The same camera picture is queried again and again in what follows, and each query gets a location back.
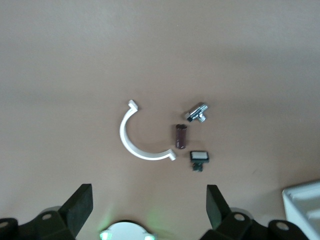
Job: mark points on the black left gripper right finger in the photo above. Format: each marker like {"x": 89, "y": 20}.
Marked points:
{"x": 217, "y": 207}

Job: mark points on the silver metal fitting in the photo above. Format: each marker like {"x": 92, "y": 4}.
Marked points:
{"x": 195, "y": 113}

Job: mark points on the white drawer cabinet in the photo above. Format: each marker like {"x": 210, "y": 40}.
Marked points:
{"x": 305, "y": 212}

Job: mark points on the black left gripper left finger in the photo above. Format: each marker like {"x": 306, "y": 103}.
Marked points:
{"x": 77, "y": 207}

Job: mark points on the brown cylindrical capacitor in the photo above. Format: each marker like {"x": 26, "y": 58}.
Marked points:
{"x": 180, "y": 136}

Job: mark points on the white semicircular pipe clamp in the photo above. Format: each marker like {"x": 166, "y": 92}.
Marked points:
{"x": 125, "y": 136}

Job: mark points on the brown table cover sheet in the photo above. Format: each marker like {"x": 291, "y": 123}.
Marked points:
{"x": 75, "y": 75}

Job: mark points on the white rectangular push button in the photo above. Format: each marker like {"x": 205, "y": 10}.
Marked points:
{"x": 199, "y": 156}

